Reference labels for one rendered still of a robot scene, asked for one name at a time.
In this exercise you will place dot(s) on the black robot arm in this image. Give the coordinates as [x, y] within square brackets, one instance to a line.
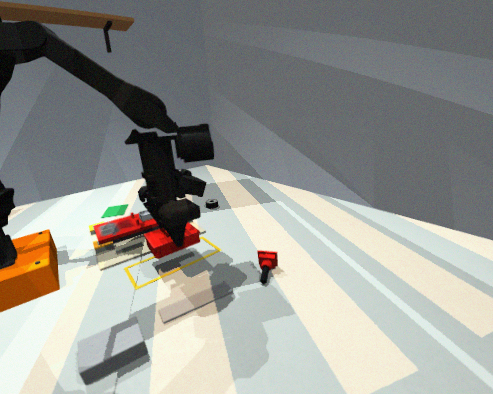
[22, 42]

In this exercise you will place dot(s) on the green flat diamond-shaped patch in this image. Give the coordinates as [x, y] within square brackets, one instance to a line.
[115, 211]

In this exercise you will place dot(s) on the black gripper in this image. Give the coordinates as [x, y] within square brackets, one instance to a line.
[160, 193]

